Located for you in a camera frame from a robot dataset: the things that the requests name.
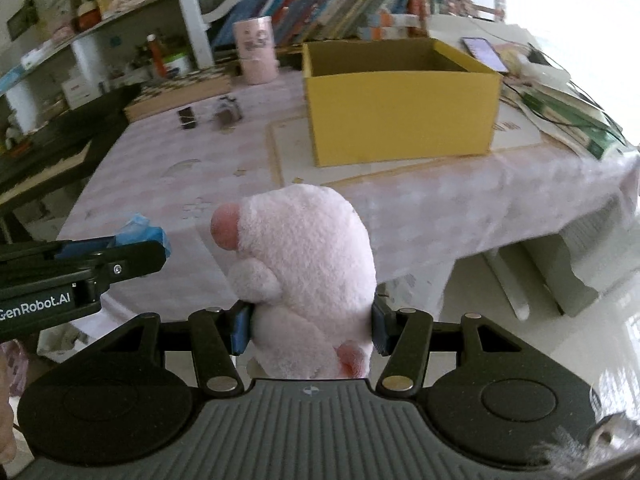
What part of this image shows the pile of papers and books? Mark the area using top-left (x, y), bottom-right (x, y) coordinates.
top-left (430, 12), bottom-right (632, 162)

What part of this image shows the white bookshelf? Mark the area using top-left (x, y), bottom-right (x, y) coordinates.
top-left (0, 0), bottom-right (501, 111)

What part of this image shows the row of colourful leaning books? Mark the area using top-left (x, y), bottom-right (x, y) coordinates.
top-left (210, 0), bottom-right (417, 52)

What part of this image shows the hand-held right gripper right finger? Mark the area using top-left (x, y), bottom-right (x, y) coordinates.
top-left (372, 297), bottom-right (534, 397)

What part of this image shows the black side desk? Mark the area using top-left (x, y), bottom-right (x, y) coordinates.
top-left (0, 83), bottom-right (144, 213)

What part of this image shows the pink pig plush toy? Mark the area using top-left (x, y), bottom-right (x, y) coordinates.
top-left (210, 183), bottom-right (379, 381)

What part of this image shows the green book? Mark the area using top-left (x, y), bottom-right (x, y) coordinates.
top-left (520, 87), bottom-right (629, 162)

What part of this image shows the beige desk mat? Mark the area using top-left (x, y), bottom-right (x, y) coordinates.
top-left (265, 109), bottom-right (557, 187)

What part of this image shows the white jar with green lid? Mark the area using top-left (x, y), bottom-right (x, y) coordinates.
top-left (162, 50), bottom-right (194, 77)

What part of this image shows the pink cylindrical container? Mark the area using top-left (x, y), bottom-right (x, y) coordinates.
top-left (232, 16), bottom-right (280, 85)

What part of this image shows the orange and white small box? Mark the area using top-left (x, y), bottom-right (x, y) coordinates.
top-left (380, 12), bottom-right (422, 29)
top-left (357, 26), bottom-right (416, 42)

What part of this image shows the yellow cardboard box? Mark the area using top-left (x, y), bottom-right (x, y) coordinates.
top-left (301, 37), bottom-right (503, 168)

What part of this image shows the checkered wooden board box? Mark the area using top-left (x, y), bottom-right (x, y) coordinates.
top-left (123, 67), bottom-right (234, 122)

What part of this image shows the pink checked tablecloth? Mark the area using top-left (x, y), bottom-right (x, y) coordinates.
top-left (56, 62), bottom-right (640, 343)

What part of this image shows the blue packet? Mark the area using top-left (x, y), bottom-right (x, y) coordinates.
top-left (114, 213), bottom-right (174, 262)

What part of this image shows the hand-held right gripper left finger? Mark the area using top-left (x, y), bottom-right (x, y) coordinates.
top-left (107, 300), bottom-right (252, 397)

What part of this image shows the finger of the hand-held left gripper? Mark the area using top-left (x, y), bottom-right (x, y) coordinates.
top-left (0, 237), bottom-right (117, 264)
top-left (75, 241), bottom-right (168, 304)

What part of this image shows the small grey toy figure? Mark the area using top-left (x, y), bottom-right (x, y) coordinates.
top-left (212, 96), bottom-right (245, 129)

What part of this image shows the smartphone with lit screen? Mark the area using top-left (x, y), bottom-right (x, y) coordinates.
top-left (460, 36), bottom-right (507, 74)

